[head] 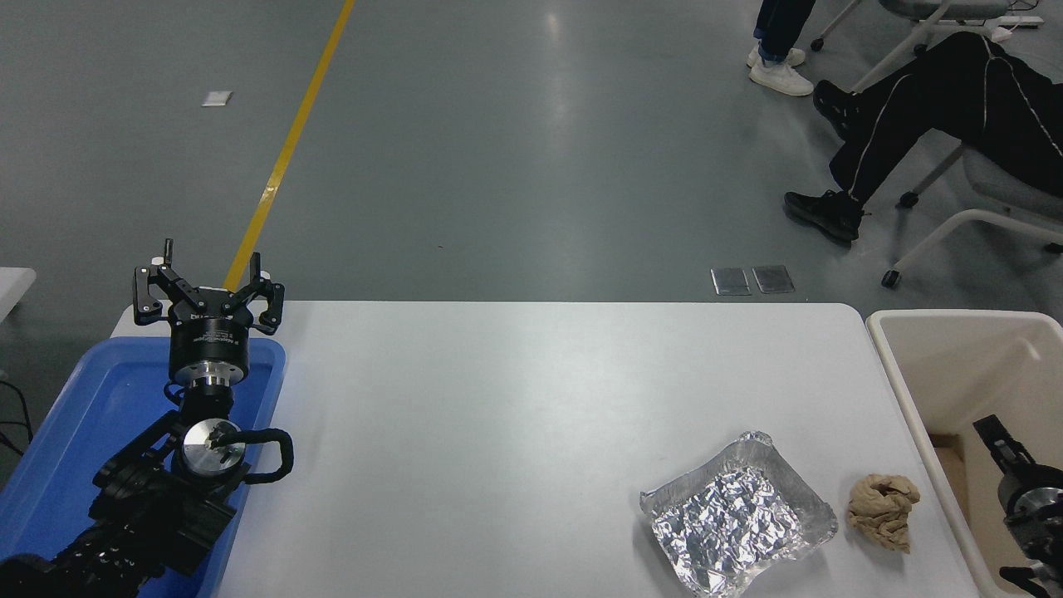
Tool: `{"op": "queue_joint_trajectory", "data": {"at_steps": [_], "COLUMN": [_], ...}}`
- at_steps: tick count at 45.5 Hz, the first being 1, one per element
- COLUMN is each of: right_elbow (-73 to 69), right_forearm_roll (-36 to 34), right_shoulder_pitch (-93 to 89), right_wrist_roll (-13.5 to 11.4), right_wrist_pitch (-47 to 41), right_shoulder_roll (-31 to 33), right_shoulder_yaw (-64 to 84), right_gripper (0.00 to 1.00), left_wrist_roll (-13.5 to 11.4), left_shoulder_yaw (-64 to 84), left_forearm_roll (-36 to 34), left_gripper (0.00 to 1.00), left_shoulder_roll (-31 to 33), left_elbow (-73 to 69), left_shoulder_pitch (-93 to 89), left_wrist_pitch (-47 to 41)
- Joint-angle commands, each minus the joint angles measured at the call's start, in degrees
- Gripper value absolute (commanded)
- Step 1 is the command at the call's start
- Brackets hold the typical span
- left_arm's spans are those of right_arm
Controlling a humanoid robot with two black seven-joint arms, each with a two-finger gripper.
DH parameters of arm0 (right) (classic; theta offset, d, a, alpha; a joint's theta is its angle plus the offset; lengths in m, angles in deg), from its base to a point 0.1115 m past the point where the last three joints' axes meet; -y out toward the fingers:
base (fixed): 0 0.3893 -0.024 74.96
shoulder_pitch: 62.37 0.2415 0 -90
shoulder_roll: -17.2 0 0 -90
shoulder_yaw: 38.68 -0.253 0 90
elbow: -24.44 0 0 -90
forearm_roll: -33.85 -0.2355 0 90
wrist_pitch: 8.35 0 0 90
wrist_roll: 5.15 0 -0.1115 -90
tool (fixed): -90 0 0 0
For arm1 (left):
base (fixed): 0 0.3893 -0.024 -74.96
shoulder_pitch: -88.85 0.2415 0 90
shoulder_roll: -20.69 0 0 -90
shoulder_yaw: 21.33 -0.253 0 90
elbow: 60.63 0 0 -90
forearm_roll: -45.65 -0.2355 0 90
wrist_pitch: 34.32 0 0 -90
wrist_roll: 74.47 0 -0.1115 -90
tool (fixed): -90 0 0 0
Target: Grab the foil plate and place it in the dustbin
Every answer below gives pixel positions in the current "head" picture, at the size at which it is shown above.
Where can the grey-seated office chair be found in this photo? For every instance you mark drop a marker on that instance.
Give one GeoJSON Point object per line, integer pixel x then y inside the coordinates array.
{"type": "Point", "coordinates": [930, 21]}

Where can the blue plastic tray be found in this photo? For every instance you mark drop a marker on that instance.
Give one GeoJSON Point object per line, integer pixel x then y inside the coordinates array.
{"type": "Point", "coordinates": [75, 415]}

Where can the white side table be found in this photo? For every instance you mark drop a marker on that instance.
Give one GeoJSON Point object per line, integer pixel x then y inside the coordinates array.
{"type": "Point", "coordinates": [12, 286]}

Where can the seated person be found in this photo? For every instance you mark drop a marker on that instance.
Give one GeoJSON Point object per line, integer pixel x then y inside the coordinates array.
{"type": "Point", "coordinates": [938, 100]}

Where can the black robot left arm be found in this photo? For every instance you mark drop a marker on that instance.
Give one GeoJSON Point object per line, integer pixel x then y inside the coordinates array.
{"type": "Point", "coordinates": [141, 515]}

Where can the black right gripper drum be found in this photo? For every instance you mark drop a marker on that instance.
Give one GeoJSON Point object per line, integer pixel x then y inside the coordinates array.
{"type": "Point", "coordinates": [1038, 479]}

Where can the metal floor plate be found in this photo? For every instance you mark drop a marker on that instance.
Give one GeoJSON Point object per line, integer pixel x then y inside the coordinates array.
{"type": "Point", "coordinates": [773, 279]}
{"type": "Point", "coordinates": [731, 281]}

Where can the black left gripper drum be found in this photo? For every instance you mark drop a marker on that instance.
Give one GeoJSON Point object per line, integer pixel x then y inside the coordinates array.
{"type": "Point", "coordinates": [209, 345]}

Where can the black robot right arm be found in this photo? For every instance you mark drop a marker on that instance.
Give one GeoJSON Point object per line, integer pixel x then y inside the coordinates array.
{"type": "Point", "coordinates": [1034, 540]}

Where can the white-legged office chair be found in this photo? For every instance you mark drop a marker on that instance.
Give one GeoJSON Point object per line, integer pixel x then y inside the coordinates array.
{"type": "Point", "coordinates": [996, 199]}

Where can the standing person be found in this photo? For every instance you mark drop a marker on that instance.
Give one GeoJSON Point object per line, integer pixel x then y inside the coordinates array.
{"type": "Point", "coordinates": [781, 37]}

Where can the crumpled tan paper ball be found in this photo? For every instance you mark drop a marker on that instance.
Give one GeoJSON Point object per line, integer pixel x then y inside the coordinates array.
{"type": "Point", "coordinates": [884, 511]}

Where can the silver foil plate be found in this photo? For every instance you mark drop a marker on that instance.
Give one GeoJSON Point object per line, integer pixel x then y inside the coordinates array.
{"type": "Point", "coordinates": [731, 519]}

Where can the large pale dustbin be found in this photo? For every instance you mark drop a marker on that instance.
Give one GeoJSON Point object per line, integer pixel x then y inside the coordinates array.
{"type": "Point", "coordinates": [947, 374]}

